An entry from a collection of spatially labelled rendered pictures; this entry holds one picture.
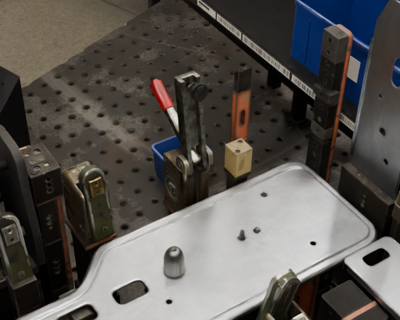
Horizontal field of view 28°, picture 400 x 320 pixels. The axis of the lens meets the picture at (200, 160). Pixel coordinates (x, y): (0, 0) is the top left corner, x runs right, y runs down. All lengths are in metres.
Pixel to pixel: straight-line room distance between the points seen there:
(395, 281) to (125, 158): 0.83
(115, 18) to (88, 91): 1.65
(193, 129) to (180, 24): 1.07
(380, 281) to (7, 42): 2.62
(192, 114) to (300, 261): 0.28
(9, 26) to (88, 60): 1.55
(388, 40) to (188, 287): 0.48
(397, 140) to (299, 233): 0.22
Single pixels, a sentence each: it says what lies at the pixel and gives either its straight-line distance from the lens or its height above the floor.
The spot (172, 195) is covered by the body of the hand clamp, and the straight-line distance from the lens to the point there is 1.38.
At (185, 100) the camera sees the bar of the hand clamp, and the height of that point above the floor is 1.18.
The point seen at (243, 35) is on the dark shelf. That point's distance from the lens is 1.69.
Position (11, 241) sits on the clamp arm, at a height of 1.07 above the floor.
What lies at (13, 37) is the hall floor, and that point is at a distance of 3.64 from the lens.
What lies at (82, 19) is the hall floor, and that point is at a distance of 3.71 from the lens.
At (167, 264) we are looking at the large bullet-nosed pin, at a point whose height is 1.03.
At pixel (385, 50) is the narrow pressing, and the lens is 1.26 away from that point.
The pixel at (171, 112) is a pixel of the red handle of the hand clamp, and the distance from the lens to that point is 1.32.
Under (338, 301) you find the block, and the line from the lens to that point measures 1.24.
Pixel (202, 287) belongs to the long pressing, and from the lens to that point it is 1.20.
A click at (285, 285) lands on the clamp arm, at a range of 1.07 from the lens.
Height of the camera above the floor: 1.93
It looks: 42 degrees down
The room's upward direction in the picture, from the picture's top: 1 degrees clockwise
